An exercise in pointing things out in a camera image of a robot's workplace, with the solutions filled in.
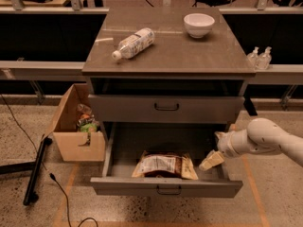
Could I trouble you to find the brown chip bag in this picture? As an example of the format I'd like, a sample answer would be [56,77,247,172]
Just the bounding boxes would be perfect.
[132,151,198,180]

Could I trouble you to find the grey drawer cabinet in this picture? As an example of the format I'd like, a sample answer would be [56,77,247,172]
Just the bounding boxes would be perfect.
[82,8,255,144]

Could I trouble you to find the black floor cable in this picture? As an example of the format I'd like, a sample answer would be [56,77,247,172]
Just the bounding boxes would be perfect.
[0,93,99,227]

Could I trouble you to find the clear plastic water bottle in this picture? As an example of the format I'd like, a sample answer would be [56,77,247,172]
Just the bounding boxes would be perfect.
[112,27,155,61]

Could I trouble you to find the snack packages in box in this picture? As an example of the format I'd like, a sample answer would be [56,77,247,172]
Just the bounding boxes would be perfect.
[77,103,99,133]

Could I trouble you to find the closed upper grey drawer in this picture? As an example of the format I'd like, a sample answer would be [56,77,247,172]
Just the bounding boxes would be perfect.
[89,95,244,124]

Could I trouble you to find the open cardboard box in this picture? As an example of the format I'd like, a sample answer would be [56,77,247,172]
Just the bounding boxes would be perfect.
[45,83,105,162]

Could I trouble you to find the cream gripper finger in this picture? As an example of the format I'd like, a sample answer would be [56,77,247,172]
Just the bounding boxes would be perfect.
[199,150,224,171]
[214,131,226,141]

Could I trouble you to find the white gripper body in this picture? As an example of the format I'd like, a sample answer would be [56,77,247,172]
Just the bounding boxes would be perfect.
[217,131,243,158]

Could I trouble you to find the left clear pump bottle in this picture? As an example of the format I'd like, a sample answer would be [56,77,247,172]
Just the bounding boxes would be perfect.
[247,46,258,66]

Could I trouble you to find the open lower grey drawer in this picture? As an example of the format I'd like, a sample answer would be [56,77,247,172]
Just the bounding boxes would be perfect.
[91,123,242,198]

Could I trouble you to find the white ceramic bowl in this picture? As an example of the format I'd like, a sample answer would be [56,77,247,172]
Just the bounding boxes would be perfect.
[184,13,215,38]

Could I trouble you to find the metal railing fence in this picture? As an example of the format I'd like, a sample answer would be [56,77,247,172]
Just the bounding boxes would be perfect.
[1,0,303,98]

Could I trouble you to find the black stand leg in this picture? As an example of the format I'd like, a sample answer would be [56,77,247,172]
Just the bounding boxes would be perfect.
[0,136,52,206]

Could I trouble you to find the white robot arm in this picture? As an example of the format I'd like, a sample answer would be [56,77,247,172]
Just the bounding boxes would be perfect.
[199,118,303,171]

